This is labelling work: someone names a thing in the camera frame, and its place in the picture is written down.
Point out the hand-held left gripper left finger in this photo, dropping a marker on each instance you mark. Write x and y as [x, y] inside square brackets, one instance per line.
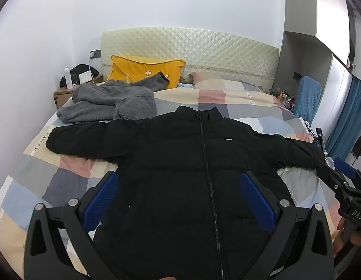
[101, 199]

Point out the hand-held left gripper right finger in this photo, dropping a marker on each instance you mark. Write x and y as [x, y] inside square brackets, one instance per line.
[257, 199]

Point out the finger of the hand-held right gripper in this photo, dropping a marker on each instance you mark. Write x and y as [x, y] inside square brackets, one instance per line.
[343, 165]
[333, 180]

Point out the black puffer jacket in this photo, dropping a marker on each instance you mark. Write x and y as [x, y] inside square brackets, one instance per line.
[174, 166]

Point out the person's right hand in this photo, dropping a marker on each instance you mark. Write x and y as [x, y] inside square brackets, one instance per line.
[339, 243]

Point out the blue curtain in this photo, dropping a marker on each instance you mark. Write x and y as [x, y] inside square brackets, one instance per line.
[348, 113]

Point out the pastel patchwork duvet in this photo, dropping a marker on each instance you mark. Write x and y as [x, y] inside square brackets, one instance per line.
[52, 175]

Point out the blue knitted towel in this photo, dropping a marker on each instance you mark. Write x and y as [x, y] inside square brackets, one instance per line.
[307, 99]

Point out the cluster of small toiletry bottles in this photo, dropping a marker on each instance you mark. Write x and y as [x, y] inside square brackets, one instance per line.
[285, 96]

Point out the grey fleece garment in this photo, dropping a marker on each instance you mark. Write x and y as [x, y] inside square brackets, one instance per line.
[110, 102]

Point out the wooden nightstand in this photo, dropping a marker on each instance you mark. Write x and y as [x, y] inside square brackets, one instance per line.
[62, 95]

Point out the white tablet device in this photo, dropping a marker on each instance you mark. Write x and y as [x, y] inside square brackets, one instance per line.
[85, 77]

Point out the clear plastic bottle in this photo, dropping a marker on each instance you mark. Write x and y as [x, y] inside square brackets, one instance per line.
[68, 77]

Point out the black bag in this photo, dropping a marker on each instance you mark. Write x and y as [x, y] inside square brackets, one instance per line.
[78, 71]

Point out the pink pillow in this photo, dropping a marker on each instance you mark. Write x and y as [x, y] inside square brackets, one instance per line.
[205, 77]

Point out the yellow cushion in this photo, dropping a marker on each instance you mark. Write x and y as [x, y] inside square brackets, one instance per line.
[136, 70]

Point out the white wardrobe cabinet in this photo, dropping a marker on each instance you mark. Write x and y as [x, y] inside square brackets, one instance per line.
[329, 14]

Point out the cream quilted headboard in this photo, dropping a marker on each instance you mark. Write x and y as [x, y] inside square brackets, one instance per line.
[198, 46]

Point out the black wall bracket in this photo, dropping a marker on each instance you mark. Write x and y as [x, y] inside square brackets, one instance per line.
[297, 75]

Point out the grey wall socket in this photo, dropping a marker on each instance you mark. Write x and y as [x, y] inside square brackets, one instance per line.
[95, 53]

